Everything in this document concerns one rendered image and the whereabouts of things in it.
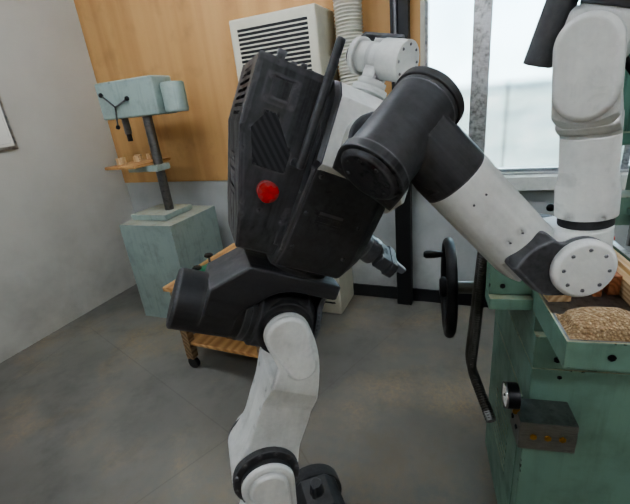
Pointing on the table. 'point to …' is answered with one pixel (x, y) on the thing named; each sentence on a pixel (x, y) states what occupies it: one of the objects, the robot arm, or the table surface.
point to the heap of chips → (604, 324)
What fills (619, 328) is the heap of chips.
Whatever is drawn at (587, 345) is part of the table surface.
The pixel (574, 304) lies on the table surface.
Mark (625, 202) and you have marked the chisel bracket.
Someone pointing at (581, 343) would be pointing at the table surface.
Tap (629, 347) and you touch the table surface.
